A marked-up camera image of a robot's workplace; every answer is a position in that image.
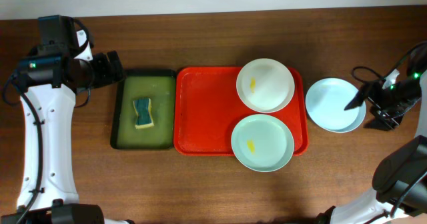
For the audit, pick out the mint green plate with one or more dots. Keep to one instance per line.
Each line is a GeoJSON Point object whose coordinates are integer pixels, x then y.
{"type": "Point", "coordinates": [262, 143]}

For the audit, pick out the red plastic tray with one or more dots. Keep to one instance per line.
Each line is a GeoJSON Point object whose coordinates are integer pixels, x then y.
{"type": "Point", "coordinates": [207, 108]}

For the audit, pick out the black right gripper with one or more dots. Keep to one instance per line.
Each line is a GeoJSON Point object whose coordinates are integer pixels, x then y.
{"type": "Point", "coordinates": [393, 112]}

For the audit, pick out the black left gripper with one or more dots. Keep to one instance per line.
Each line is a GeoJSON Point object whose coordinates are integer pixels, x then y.
{"type": "Point", "coordinates": [101, 69]}

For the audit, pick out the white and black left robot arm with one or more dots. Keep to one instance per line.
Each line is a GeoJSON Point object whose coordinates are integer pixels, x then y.
{"type": "Point", "coordinates": [47, 86]}

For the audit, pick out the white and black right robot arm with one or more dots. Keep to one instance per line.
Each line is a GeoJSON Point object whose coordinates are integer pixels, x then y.
{"type": "Point", "coordinates": [399, 183]}

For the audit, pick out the dark green tray with water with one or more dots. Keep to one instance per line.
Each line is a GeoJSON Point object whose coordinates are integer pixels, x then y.
{"type": "Point", "coordinates": [159, 85]}

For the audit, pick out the green and yellow sponge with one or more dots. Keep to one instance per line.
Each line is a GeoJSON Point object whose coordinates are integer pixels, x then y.
{"type": "Point", "coordinates": [143, 113]}

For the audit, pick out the white plate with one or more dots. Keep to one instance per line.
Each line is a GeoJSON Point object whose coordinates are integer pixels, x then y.
{"type": "Point", "coordinates": [265, 85]}

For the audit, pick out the light blue plate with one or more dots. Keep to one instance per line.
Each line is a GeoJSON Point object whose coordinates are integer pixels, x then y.
{"type": "Point", "coordinates": [325, 103]}

